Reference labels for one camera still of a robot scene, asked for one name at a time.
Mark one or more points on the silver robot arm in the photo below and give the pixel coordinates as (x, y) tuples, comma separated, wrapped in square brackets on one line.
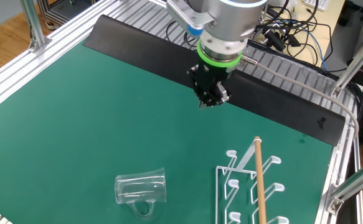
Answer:
[(231, 21)]

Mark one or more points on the green table mat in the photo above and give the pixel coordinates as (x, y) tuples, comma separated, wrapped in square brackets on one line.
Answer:
[(59, 124)]

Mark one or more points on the black rubber mat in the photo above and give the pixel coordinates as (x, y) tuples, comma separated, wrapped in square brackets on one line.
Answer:
[(137, 46)]

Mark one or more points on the beige desk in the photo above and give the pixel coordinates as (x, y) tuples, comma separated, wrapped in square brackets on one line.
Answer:
[(333, 18)]

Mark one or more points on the silver wrist camera blue cap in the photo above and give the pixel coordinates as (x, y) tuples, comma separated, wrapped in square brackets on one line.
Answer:
[(184, 15)]

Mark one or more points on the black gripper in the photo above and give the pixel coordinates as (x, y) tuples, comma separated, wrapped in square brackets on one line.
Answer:
[(212, 76)]

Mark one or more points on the black white striped cabinet frame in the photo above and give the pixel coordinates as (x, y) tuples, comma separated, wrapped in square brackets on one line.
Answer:
[(49, 12)]

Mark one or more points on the white keyboard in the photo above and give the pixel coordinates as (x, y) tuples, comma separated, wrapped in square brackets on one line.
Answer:
[(318, 3)]

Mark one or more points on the green ringed wrist flange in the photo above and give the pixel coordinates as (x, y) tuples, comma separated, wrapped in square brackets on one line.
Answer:
[(215, 63)]

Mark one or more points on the aluminium frame post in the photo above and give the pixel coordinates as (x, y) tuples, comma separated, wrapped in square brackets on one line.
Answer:
[(355, 183), (31, 18), (355, 62)]

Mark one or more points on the black power adapter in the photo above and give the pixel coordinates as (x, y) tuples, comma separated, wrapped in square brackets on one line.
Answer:
[(274, 40)]

